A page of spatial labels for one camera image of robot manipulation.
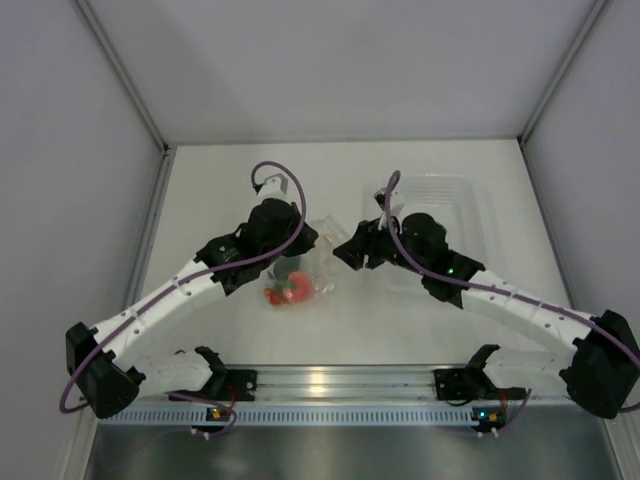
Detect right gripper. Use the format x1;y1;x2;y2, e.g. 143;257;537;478
334;212;428;276

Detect clear zip top bag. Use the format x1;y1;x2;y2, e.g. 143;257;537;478
263;215;347;311

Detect fake orange tomato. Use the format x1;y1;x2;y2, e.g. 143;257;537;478
284;271;314;304

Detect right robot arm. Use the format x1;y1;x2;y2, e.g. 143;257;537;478
333;213;639;419

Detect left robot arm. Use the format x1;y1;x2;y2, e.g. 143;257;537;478
59;198;319;419

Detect fake dark green vegetable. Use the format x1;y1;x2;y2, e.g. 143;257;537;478
273;256;301;278

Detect fake red cherry tomatoes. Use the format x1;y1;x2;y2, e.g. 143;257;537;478
263;283;293;306

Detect clear plastic basket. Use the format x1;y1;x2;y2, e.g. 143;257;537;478
371;171;485;308

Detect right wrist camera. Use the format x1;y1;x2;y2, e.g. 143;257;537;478
373;188;405;217

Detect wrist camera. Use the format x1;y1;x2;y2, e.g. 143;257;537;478
373;188;405;217
254;174;289;201

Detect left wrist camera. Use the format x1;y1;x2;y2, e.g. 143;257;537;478
254;174;289;201

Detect aluminium mounting rail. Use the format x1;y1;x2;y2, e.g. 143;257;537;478
77;363;576;404

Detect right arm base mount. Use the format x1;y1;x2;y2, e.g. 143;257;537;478
433;367;496;402

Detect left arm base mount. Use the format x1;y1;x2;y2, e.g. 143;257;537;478
217;368;258;402

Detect slotted cable duct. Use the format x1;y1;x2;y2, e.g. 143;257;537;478
99;404;503;427

